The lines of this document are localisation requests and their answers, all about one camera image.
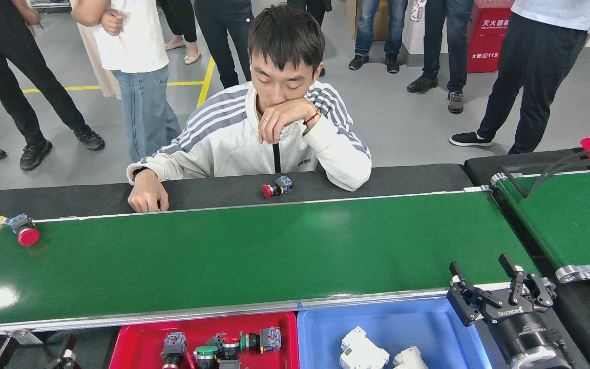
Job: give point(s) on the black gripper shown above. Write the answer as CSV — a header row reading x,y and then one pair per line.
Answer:
x,y
523,330

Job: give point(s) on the white circuit breaker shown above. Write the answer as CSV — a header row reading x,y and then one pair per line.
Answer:
x,y
408,359
361,351

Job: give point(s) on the green push button switch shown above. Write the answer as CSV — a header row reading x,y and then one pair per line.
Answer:
x,y
206,351
269,339

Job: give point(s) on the red plastic tray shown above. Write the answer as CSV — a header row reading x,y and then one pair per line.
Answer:
x,y
136,348

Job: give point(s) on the blue plastic tray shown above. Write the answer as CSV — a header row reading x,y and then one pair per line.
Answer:
x,y
428,328

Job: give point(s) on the green conveyor belt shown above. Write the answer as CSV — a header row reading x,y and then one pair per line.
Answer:
x,y
571,225
274,246

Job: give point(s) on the person's right hand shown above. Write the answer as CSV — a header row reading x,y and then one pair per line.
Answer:
x,y
147,195

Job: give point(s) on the person's left hand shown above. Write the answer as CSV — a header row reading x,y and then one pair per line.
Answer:
x,y
287,114

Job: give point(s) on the red fire extinguisher box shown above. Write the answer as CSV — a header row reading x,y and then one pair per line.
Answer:
x,y
489,36

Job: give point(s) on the seated person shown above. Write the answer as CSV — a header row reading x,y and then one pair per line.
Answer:
x,y
223,138

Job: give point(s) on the white printed bottle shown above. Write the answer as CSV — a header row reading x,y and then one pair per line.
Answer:
x,y
418,10

